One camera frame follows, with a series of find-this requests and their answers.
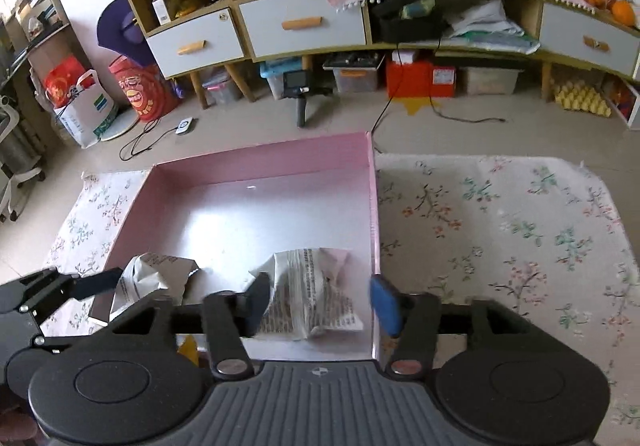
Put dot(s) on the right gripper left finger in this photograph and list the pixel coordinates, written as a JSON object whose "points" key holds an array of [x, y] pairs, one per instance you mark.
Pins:
{"points": [[227, 318]]}

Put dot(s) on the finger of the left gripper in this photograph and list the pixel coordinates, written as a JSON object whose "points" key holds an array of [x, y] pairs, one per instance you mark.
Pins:
{"points": [[97, 283]]}

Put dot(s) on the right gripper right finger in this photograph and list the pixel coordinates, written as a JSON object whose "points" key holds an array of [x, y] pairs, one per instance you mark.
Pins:
{"points": [[412, 319]]}

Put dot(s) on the white green-print snack bag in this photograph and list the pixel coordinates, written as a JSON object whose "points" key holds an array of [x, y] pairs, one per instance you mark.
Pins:
{"points": [[151, 273]]}

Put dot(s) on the white triangular snack bag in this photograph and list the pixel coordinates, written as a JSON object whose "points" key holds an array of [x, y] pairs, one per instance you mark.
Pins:
{"points": [[306, 296]]}

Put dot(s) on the yellow snack bag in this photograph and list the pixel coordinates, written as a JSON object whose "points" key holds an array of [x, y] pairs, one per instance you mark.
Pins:
{"points": [[189, 349]]}

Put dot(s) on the pink cardboard box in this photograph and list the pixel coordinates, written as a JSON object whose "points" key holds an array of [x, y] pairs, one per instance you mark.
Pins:
{"points": [[230, 211]]}

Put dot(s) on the white office chair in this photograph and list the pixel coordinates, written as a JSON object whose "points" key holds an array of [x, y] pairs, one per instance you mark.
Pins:
{"points": [[19, 162]]}

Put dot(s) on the floral tablecloth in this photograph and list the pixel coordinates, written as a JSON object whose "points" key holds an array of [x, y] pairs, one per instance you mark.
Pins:
{"points": [[540, 235]]}

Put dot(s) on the white paper shopping bag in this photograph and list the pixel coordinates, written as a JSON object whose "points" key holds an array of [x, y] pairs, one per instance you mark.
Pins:
{"points": [[85, 110]]}

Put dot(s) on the red printed barrel bag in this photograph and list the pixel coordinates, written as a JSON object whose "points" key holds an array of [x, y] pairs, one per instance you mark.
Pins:
{"points": [[146, 89]]}

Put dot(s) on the red storage box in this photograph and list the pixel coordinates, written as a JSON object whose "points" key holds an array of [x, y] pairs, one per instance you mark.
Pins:
{"points": [[420, 79]]}

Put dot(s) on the purple plush toy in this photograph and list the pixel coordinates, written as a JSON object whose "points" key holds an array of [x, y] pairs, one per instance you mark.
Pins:
{"points": [[118, 30]]}

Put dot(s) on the yellow egg tray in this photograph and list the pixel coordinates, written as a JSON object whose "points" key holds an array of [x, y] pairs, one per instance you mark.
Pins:
{"points": [[577, 96]]}

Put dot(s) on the wooden cabinet with drawers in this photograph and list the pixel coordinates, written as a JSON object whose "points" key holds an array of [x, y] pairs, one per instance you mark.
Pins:
{"points": [[228, 31]]}

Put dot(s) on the handheld camera on grip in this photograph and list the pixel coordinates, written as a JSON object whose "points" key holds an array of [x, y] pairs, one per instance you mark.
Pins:
{"points": [[300, 86]]}

